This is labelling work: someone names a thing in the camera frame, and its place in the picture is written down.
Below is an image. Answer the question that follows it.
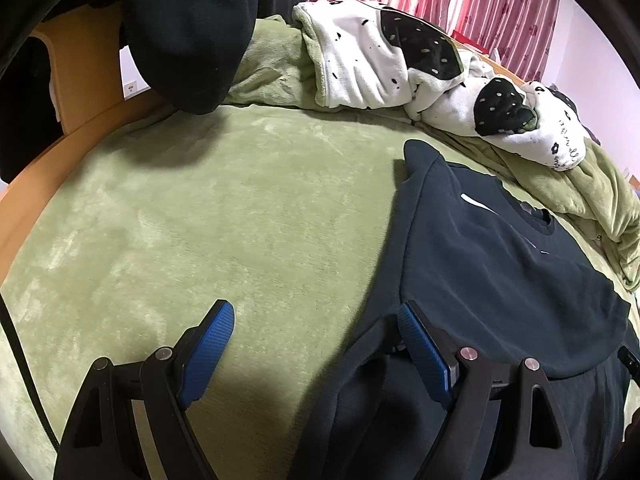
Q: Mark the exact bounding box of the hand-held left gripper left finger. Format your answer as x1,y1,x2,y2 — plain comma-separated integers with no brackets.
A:
52,299,237,480

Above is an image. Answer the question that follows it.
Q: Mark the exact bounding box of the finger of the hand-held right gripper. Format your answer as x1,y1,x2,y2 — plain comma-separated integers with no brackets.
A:
617,344,640,376

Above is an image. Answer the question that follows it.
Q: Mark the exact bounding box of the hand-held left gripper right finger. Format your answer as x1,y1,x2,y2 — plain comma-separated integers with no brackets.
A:
396,300,594,480

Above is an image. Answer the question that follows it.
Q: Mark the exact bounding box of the dark navy sweatshirt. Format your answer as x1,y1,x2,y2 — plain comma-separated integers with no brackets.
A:
295,139,640,480

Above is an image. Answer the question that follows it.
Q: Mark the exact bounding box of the green fleece bed sheet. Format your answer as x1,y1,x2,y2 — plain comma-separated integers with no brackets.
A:
0,105,640,480

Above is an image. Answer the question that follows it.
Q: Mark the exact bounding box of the white flower-print quilt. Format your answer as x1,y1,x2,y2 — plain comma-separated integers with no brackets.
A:
225,0,640,293

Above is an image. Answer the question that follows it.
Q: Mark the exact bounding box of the black jacket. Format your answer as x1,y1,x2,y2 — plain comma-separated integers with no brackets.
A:
0,34,65,185

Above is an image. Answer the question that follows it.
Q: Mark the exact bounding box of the black hanging garment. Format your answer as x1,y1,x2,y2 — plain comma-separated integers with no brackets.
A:
120,0,311,116

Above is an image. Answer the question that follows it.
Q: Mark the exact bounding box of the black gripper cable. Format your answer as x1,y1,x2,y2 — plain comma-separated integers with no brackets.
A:
0,294,57,457

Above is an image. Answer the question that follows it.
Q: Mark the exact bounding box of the wooden bed frame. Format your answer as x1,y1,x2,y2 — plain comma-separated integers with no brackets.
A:
0,0,531,281

